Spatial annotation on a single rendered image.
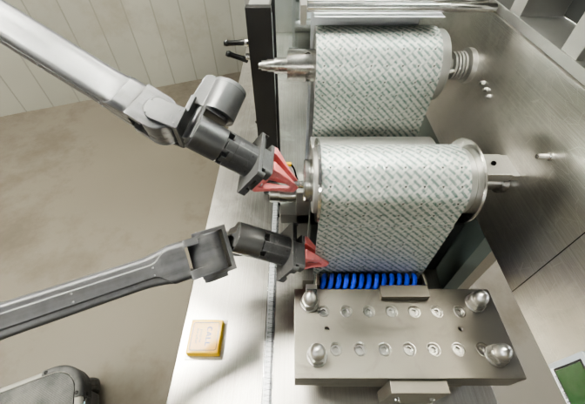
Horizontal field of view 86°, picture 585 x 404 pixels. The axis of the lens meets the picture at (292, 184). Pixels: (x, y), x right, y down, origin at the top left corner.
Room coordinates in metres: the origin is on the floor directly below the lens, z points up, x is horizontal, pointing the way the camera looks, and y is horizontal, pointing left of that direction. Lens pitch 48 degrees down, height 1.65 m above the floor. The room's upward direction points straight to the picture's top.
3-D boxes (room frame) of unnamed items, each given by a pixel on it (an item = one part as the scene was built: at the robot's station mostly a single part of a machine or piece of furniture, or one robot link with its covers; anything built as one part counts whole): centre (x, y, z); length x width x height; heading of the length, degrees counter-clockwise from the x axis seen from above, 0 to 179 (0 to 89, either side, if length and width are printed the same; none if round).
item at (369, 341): (0.20, -0.20, 1.00); 0.40 x 0.16 x 0.06; 90
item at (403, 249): (0.32, -0.16, 1.11); 0.23 x 0.01 x 0.18; 90
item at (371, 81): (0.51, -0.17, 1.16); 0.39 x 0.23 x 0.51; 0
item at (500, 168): (0.38, -0.34, 1.28); 0.06 x 0.05 x 0.02; 90
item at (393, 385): (0.10, -0.22, 0.97); 0.10 x 0.03 x 0.11; 90
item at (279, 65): (0.63, 0.04, 1.34); 0.06 x 0.03 x 0.03; 90
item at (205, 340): (0.22, 0.19, 0.91); 0.07 x 0.07 x 0.02; 0
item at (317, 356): (0.15, -0.04, 1.05); 0.04 x 0.04 x 0.04
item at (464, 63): (0.63, -0.33, 1.34); 0.07 x 0.07 x 0.07; 0
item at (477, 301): (0.25, -0.36, 1.05); 0.04 x 0.04 x 0.04
